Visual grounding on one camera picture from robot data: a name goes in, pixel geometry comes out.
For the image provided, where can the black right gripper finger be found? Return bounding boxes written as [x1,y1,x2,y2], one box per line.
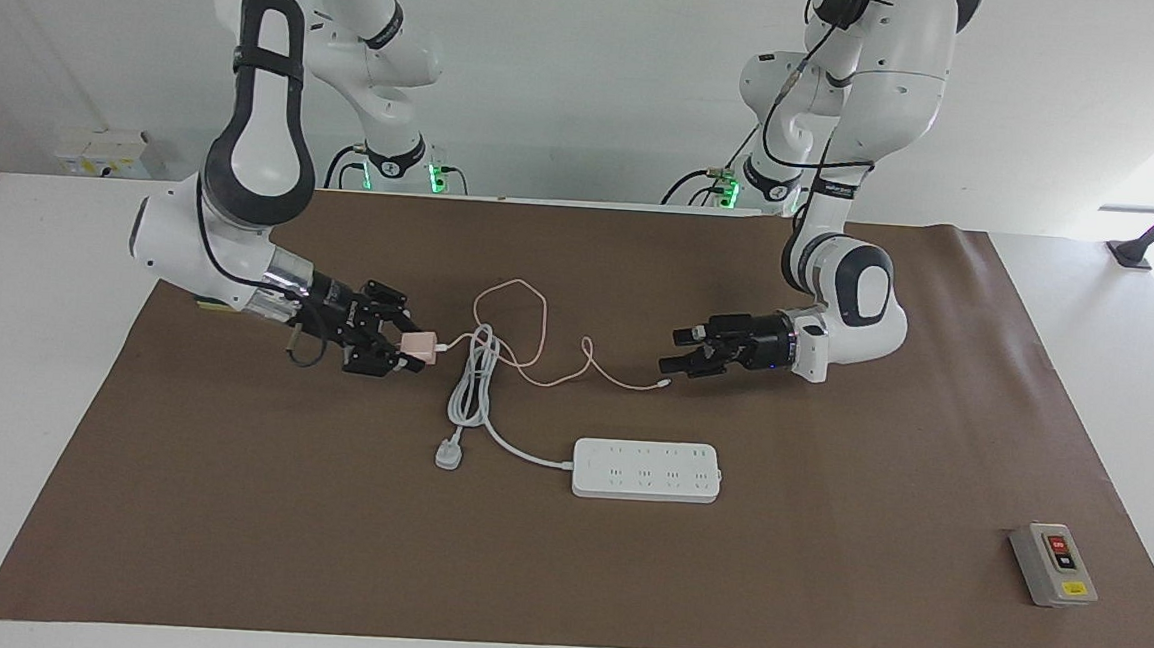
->
[356,279,413,332]
[341,333,428,382]

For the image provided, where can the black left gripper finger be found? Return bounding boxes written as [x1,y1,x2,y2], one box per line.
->
[659,347,742,380]
[673,315,734,352]

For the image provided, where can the pink charging cable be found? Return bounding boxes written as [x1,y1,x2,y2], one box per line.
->
[433,275,680,396]

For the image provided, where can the white power strip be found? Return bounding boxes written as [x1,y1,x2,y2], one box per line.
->
[569,436,724,506]

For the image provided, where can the brown table mat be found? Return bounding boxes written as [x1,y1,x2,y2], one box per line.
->
[0,167,1154,648]

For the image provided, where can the white power cord with plug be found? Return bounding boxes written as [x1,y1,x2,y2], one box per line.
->
[433,321,588,480]

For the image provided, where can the black base cable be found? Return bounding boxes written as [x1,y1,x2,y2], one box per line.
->
[660,159,748,213]
[323,138,371,192]

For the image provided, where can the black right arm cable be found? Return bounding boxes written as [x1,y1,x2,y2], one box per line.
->
[184,175,343,370]

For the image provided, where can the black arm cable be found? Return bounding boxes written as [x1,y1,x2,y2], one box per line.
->
[184,175,343,370]
[756,0,883,228]

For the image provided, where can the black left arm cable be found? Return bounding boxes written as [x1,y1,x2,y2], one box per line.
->
[756,0,883,228]

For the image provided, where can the white wall outlet boxes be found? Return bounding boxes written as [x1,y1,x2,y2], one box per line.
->
[53,127,154,182]

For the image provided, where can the grey on-off switch box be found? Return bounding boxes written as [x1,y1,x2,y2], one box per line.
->
[1006,521,1104,610]

